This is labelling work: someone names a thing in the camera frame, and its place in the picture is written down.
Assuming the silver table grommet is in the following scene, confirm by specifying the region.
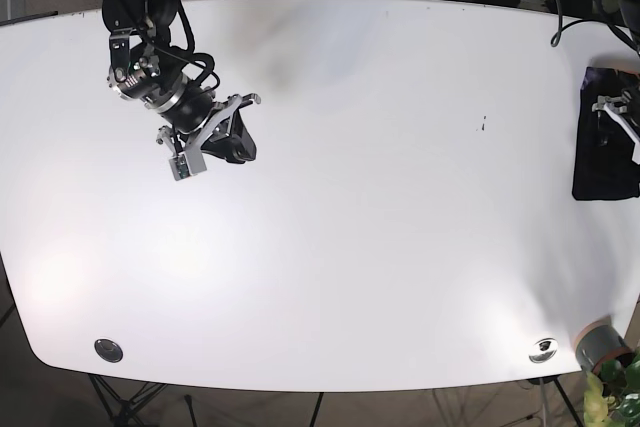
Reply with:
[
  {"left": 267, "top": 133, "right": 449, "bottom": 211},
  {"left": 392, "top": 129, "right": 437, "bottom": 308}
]
[
  {"left": 94, "top": 338, "right": 124, "bottom": 363},
  {"left": 528, "top": 338, "right": 558, "bottom": 364}
]

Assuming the left silver table grommet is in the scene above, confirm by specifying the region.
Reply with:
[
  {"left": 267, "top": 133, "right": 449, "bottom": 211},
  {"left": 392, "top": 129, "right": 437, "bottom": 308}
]
[{"left": 94, "top": 338, "right": 124, "bottom": 363}]

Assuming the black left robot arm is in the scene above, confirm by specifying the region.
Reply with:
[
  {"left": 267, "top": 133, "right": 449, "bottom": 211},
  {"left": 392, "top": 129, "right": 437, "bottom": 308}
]
[{"left": 576, "top": 0, "right": 639, "bottom": 170}]

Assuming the right silver table grommet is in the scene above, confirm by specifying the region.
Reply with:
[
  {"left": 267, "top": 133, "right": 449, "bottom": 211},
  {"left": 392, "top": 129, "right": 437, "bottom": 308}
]
[{"left": 528, "top": 338, "right": 558, "bottom": 364}]

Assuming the green potted plant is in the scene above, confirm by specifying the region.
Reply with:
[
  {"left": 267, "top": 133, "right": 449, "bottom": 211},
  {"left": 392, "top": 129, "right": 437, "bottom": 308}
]
[{"left": 583, "top": 351, "right": 639, "bottom": 427}]

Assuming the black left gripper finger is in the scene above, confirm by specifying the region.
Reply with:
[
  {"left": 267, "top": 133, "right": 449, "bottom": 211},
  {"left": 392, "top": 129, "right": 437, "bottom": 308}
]
[{"left": 592, "top": 95, "right": 639, "bottom": 163}]

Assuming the grey plant pot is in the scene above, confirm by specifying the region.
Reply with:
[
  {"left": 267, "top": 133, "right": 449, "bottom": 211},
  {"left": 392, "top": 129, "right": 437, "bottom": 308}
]
[{"left": 573, "top": 317, "right": 634, "bottom": 374}]

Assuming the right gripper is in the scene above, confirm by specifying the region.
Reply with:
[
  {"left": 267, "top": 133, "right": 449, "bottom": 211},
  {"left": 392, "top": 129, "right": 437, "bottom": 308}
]
[{"left": 108, "top": 42, "right": 261, "bottom": 181}]

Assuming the black T-shirt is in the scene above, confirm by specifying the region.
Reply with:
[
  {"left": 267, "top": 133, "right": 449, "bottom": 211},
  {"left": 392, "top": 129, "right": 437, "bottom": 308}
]
[{"left": 572, "top": 67, "right": 639, "bottom": 201}]

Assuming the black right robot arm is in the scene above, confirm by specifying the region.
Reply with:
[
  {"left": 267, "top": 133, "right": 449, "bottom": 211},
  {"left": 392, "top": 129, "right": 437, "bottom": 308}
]
[{"left": 101, "top": 0, "right": 261, "bottom": 181}]

